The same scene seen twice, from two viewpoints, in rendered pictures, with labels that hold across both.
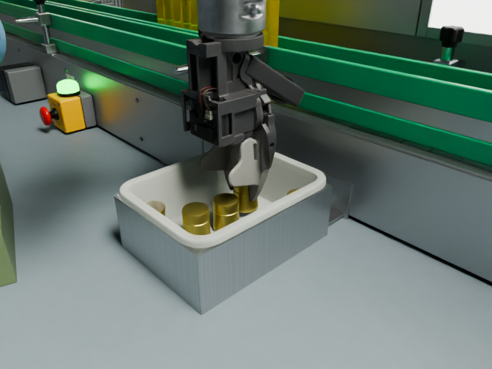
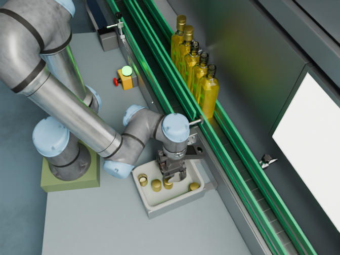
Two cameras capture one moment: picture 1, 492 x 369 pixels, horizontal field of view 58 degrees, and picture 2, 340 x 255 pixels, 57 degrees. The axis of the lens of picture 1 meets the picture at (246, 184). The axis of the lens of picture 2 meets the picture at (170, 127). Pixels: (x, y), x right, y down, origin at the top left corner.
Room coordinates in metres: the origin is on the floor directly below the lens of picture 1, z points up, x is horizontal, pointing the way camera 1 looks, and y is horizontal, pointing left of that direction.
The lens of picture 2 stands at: (0.06, -0.12, 1.88)
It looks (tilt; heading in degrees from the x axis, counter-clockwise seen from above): 57 degrees down; 19
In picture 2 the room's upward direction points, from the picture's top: 1 degrees clockwise
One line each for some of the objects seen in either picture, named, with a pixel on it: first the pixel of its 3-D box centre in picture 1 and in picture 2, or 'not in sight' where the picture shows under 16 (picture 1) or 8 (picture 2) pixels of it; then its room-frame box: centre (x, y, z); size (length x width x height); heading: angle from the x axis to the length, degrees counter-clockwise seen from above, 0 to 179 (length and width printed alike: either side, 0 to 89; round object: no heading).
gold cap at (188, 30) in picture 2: not in sight; (188, 33); (0.90, 0.10, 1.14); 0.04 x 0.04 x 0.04
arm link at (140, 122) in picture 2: not in sight; (141, 125); (0.51, 0.12, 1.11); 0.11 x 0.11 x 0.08; 85
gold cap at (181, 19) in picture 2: not in sight; (181, 23); (0.94, 0.14, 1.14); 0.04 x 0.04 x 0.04
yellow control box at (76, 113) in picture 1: (71, 111); (127, 78); (0.91, 0.38, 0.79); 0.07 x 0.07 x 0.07; 43
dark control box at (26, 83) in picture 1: (22, 83); (108, 38); (1.11, 0.57, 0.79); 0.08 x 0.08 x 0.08; 43
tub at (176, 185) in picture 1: (225, 210); (168, 182); (0.49, 0.03, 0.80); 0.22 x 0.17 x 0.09; 133
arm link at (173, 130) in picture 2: not in sight; (174, 132); (0.51, 0.02, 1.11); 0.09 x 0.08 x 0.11; 85
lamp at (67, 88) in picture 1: (67, 87); (126, 70); (0.91, 0.37, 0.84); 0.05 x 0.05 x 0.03
